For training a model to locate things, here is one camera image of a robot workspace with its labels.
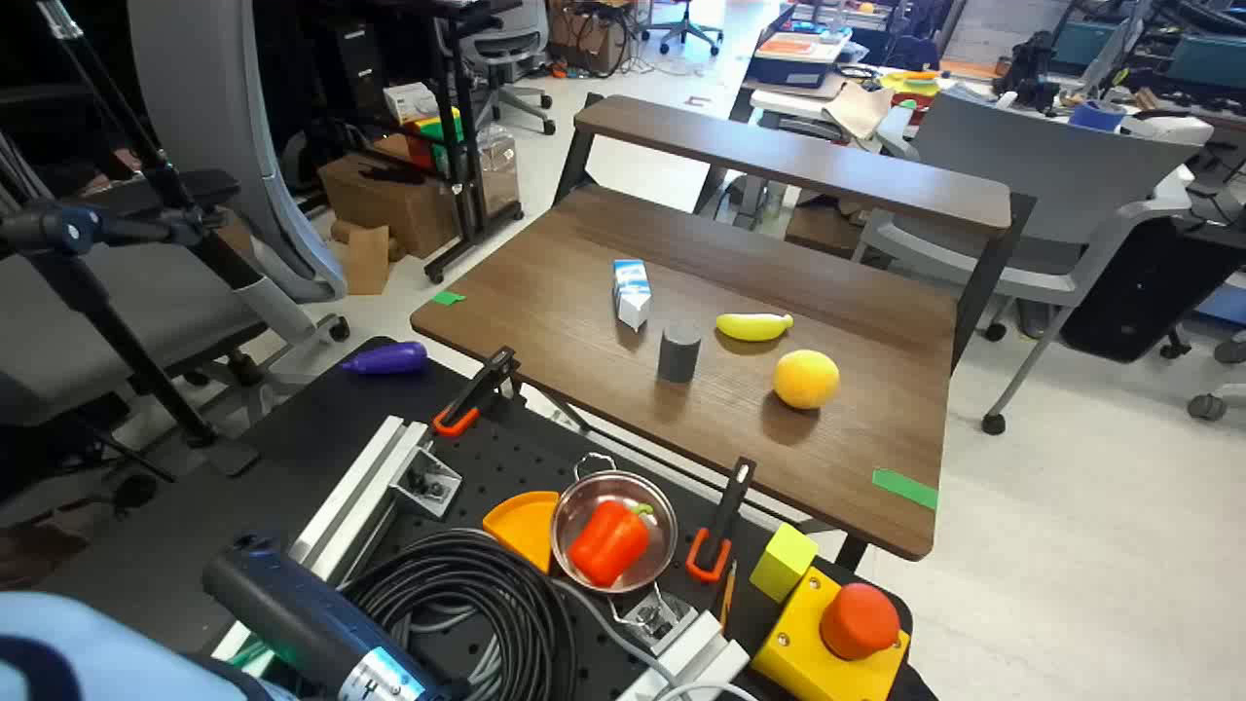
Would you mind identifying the grey cylinder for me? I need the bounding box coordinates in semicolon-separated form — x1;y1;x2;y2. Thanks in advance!
655;322;704;391

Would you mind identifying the blue white milk carton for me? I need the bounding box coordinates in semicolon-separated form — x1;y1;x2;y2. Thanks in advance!
608;255;655;336

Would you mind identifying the yellow toy banana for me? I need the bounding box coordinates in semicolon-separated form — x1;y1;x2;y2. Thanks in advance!
711;308;796;348

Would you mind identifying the orange black spring clamp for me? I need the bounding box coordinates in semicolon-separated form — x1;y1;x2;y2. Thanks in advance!
682;457;760;588
429;343;524;444

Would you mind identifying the black perforated mounting board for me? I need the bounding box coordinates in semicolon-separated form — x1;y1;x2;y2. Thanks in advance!
24;333;937;701

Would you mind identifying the yellow toy lemon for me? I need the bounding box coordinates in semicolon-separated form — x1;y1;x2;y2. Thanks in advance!
772;348;843;416

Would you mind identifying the orange toy bell pepper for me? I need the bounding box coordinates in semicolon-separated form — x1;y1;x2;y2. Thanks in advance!
563;500;655;588

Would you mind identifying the purple toy eggplant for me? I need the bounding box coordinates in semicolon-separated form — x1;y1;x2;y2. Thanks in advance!
337;340;433;382

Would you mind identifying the wooden desk shelf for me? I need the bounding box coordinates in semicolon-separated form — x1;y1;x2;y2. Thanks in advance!
558;88;1016;238

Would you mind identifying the yellow-green block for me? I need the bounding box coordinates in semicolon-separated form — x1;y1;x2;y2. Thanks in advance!
746;522;821;608

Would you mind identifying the black metal stand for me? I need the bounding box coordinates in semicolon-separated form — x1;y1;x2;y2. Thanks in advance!
423;0;524;285

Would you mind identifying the small cardboard box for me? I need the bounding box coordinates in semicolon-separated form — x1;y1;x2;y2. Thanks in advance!
326;217;398;299

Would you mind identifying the large cardboard box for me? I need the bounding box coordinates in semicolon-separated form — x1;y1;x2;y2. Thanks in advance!
315;140;458;261

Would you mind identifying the short aluminium extrusion piece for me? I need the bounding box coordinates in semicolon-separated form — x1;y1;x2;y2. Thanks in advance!
608;582;756;701

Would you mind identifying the long green tape strip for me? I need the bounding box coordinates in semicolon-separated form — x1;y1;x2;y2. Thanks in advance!
866;464;943;513

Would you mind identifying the grey swivel chair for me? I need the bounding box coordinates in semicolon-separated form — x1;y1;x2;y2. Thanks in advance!
458;0;559;138

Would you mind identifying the yellow emergency stop box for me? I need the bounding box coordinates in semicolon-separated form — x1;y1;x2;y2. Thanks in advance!
751;564;911;701

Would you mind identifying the dark blue cylindrical device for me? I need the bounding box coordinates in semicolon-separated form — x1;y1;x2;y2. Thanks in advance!
202;535;439;701

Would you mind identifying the grey office chair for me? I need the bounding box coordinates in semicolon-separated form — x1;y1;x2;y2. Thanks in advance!
851;87;1219;439

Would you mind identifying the grey curved panel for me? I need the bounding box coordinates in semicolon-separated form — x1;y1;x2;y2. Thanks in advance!
123;0;342;304

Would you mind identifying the grey padded chair seat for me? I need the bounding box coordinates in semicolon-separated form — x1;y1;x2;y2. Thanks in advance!
0;168;354;510

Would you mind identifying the black tripod pole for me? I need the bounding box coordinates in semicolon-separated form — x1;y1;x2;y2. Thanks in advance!
32;0;264;296

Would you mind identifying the light blue cloth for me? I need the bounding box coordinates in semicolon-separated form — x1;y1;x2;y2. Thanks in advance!
0;588;250;701

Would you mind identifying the silver corner bracket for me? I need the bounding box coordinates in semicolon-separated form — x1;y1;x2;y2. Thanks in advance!
391;444;467;518

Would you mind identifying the coiled black cable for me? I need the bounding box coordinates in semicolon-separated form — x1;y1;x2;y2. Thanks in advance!
337;525;581;701

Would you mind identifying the long aluminium extrusion rail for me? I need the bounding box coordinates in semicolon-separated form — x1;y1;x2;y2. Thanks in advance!
210;414;433;666

